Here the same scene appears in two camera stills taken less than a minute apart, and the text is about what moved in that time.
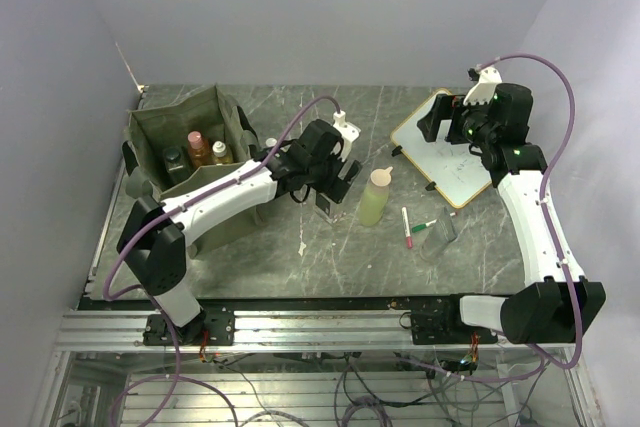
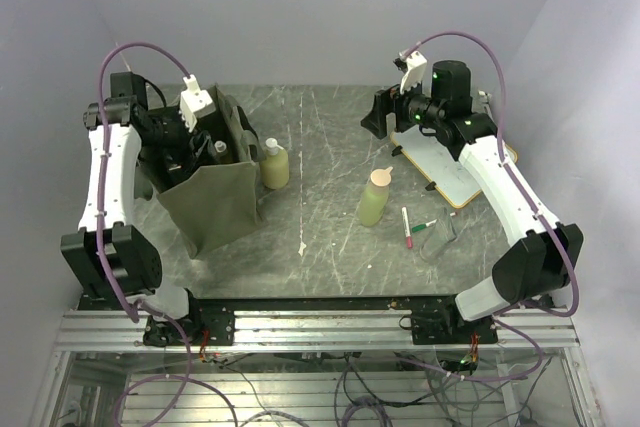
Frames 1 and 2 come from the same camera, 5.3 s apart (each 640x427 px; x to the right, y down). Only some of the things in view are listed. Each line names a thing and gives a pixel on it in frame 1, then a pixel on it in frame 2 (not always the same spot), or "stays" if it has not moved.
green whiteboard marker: x=422 y=226 stays
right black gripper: x=443 y=109 to x=384 y=103
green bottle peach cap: x=374 y=199 stays
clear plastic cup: x=441 y=234 stays
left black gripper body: x=321 y=171 to x=173 y=133
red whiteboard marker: x=407 y=228 stays
